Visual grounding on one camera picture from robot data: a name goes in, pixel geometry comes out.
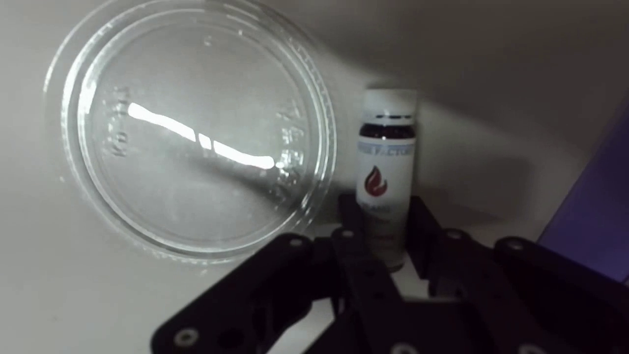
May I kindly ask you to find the clear plastic shallow bowl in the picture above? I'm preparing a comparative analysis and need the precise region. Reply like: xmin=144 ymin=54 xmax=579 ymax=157
xmin=42 ymin=0 xmax=341 ymax=263

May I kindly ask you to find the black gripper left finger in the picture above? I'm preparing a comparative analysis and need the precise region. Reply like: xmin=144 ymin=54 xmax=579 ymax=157
xmin=152 ymin=192 xmax=402 ymax=354

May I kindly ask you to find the small white-capped labelled bottle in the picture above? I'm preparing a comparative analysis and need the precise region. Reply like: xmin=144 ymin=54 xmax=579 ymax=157
xmin=355 ymin=86 xmax=421 ymax=271

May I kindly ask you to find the purple mat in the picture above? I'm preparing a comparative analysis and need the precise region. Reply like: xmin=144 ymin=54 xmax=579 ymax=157
xmin=537 ymin=103 xmax=629 ymax=286

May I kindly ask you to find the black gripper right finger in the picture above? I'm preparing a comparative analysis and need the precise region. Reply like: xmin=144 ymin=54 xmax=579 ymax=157
xmin=406 ymin=194 xmax=629 ymax=354

